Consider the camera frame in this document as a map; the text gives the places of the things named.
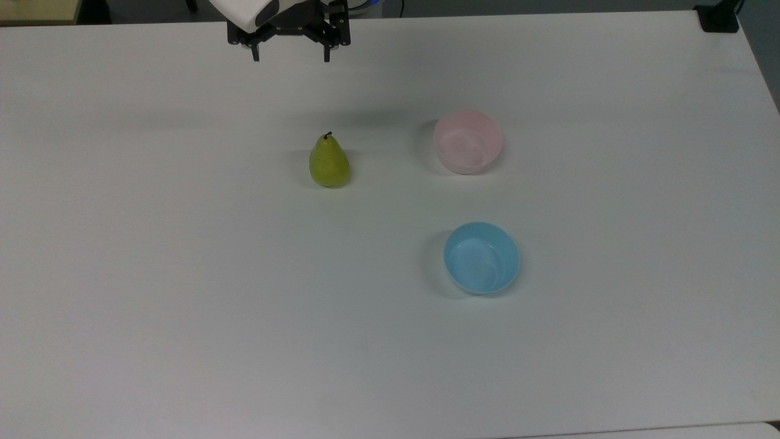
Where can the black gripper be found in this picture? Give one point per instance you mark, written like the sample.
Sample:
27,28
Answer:
292,24

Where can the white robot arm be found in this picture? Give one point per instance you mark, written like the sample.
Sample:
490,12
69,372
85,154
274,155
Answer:
244,11

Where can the green pear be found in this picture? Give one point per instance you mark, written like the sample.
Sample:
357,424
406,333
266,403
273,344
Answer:
329,163

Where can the pink bowl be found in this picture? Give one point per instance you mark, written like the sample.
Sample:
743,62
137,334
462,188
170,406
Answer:
468,142

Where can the blue bowl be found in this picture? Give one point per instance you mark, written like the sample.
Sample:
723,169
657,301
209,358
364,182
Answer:
482,258

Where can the wooden furniture piece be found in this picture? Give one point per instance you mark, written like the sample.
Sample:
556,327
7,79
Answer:
38,10

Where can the black table clamp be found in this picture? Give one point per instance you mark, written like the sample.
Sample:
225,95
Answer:
719,16

